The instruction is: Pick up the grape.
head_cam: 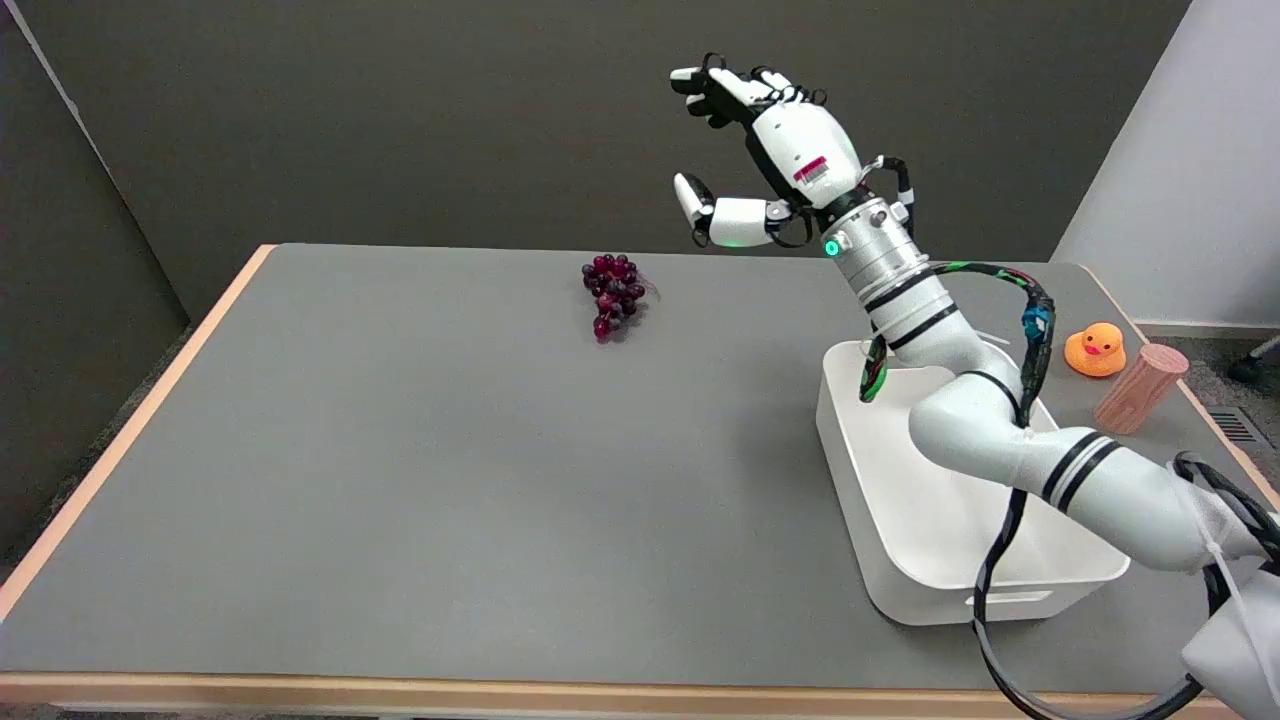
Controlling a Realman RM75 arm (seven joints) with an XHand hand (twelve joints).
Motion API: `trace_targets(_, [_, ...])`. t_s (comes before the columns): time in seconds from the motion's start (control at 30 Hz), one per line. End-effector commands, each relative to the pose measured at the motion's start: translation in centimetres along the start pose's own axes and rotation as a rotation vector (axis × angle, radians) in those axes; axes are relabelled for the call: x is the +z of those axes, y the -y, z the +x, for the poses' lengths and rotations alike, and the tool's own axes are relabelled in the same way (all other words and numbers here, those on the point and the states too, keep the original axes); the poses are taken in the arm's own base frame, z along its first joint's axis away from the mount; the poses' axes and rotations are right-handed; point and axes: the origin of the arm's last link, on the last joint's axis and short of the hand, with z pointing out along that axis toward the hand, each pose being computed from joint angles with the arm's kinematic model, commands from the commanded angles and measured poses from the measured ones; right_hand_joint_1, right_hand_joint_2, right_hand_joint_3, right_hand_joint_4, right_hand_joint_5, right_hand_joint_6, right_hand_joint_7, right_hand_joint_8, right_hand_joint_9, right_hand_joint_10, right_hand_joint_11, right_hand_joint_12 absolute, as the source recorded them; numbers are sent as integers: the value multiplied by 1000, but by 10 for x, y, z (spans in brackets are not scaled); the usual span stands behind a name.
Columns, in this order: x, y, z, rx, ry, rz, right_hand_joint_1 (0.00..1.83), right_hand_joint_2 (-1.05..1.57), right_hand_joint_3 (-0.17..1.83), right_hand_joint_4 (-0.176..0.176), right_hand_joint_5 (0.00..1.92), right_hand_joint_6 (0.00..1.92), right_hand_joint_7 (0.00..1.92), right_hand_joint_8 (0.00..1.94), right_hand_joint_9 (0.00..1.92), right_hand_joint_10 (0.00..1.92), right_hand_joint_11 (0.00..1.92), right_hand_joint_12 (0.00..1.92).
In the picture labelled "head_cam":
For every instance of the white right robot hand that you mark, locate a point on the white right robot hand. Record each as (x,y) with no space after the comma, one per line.
(805,140)

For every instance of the dark red grape bunch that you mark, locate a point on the dark red grape bunch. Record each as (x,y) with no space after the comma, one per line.
(613,293)

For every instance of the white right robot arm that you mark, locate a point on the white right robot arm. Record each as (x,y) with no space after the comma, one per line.
(1000,420)

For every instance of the orange rubber duck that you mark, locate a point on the orange rubber duck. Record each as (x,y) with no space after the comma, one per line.
(1095,351)

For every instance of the white plastic bin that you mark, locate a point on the white plastic bin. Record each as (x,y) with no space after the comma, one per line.
(920,510)

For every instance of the pink wooden cylinder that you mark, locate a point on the pink wooden cylinder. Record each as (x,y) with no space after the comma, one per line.
(1141,388)

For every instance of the black chair caster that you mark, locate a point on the black chair caster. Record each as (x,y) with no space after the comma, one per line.
(1246,368)

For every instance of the floor vent grille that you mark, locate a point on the floor vent grille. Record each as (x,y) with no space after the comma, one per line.
(1236,426)

